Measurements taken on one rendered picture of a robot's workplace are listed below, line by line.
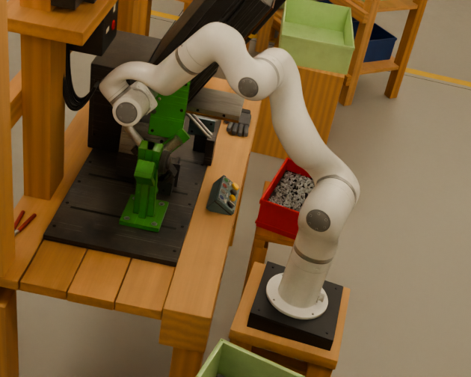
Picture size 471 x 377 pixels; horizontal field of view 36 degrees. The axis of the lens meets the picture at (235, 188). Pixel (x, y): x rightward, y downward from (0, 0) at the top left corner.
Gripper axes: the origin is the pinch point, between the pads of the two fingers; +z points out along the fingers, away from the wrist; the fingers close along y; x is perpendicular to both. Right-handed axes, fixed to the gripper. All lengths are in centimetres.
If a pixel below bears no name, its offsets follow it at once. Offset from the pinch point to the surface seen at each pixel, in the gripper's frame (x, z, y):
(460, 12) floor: -181, 510, -128
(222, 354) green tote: 8, -62, -65
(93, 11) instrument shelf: -6.7, -23.1, 28.1
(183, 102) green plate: -7.5, 5.2, -9.5
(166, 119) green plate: 0.7, 5.6, -11.2
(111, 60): 7.5, 15.6, 15.0
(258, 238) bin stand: -2, 7, -64
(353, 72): -61, 272, -79
